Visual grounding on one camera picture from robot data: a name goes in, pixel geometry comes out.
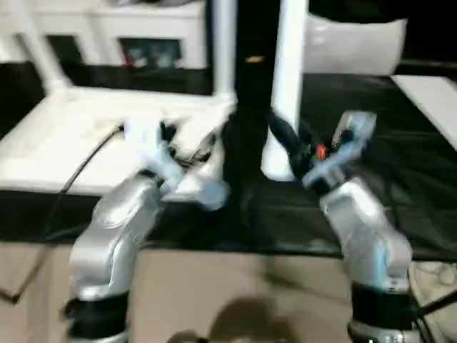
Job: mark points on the white plastic table leg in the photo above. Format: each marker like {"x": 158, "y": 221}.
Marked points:
{"x": 224, "y": 53}
{"x": 43, "y": 53}
{"x": 289, "y": 71}

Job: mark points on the white plastic table top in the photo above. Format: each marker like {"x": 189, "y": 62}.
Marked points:
{"x": 71, "y": 143}

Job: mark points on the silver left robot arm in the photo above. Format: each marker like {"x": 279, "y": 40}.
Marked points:
{"x": 107, "y": 232}

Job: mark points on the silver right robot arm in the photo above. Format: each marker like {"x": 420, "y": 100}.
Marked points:
{"x": 364, "y": 228}

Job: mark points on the black padded mat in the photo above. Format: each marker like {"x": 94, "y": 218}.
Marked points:
{"x": 392, "y": 178}

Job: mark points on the small red item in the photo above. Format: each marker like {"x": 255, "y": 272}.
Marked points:
{"x": 126, "y": 59}

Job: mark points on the black cabinet with yellow label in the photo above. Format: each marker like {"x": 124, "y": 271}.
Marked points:
{"x": 253, "y": 28}

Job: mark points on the grey pillow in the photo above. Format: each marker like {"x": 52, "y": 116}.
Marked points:
{"x": 357, "y": 46}

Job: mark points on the white flat board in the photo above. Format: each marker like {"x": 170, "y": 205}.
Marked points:
{"x": 428, "y": 100}

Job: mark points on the white cabinet with glass doors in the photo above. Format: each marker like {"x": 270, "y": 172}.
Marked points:
{"x": 107, "y": 21}

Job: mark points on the black stand leg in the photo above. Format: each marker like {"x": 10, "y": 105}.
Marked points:
{"x": 9, "y": 294}
{"x": 439, "y": 305}

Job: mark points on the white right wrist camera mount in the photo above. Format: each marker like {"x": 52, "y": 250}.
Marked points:
{"x": 353, "y": 132}

